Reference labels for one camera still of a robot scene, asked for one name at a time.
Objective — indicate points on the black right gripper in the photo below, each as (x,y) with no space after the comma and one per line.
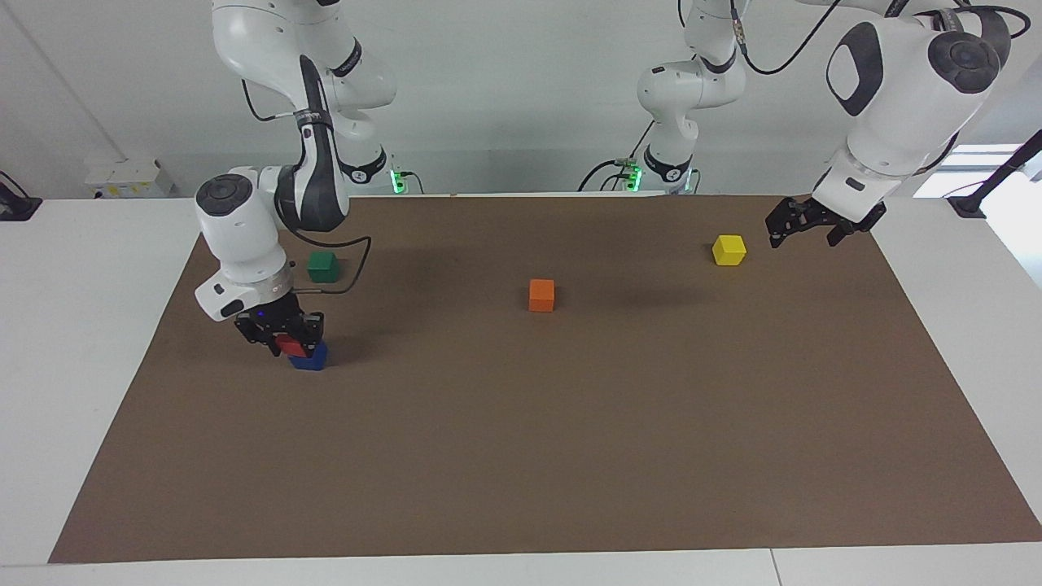
(277,316)

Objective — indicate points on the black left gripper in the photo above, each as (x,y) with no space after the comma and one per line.
(838,221)

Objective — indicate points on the red wooden block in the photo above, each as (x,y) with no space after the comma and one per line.
(291,345)

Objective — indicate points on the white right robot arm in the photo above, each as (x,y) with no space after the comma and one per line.
(240,228)

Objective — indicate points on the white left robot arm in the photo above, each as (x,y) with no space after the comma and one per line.
(904,122)

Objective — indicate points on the blue wooden block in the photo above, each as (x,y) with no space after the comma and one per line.
(313,362)

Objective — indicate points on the green wooden block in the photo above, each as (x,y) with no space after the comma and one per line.
(323,267)

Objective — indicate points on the yellow wooden block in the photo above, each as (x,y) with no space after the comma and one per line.
(729,251)

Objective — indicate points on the orange wooden block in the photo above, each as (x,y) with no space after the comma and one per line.
(541,297)

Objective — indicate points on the green lit base connector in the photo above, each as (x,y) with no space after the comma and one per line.
(633,177)
(397,181)

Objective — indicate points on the black table clamp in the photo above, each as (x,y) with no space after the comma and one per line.
(18,207)

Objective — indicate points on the brown table mat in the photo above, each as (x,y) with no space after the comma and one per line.
(570,448)

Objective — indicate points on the white wall junction box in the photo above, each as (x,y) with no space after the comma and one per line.
(130,179)

